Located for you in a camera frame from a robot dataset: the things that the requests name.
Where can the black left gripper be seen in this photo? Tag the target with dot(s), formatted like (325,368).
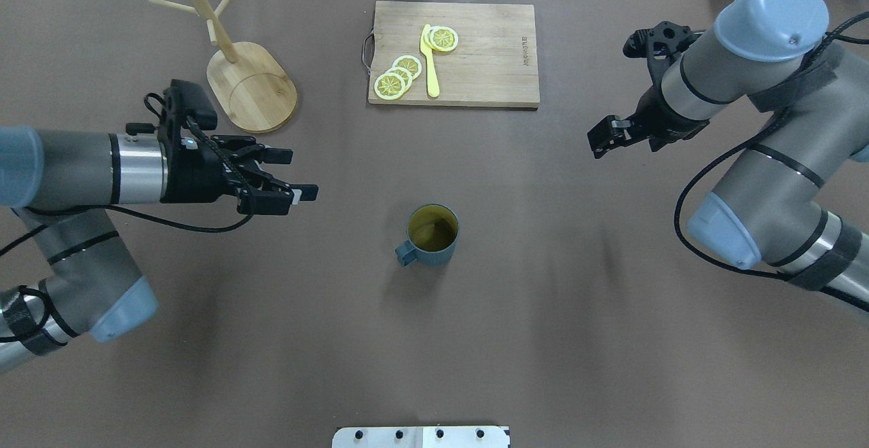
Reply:
(193,178)

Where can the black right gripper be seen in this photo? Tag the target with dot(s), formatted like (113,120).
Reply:
(660,119)

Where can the blue cup yellow inside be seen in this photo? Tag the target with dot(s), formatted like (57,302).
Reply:
(431,236)

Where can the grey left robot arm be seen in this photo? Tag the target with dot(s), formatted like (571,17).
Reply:
(63,184)

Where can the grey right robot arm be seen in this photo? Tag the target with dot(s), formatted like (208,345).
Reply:
(753,209)

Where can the wooden cup storage rack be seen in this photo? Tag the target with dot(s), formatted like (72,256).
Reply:
(248,82)

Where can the bamboo cutting board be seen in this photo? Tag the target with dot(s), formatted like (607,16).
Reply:
(495,64)

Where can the lemon slice front left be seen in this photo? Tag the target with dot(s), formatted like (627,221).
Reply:
(390,86)

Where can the lemon slice middle left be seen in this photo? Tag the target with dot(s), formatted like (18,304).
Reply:
(404,75)

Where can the yellow plastic knife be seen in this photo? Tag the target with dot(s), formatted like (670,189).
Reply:
(432,82)

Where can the lemon slice top right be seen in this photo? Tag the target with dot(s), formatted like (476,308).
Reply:
(442,38)

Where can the lemon slice under knife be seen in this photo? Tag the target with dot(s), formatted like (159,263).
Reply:
(426,39)

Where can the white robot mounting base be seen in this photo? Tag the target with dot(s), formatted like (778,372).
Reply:
(474,435)

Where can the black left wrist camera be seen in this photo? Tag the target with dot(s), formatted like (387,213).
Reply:
(185,99)

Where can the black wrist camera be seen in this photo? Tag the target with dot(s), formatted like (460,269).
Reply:
(660,46)
(185,99)

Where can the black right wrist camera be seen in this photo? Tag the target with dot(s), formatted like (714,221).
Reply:
(660,46)

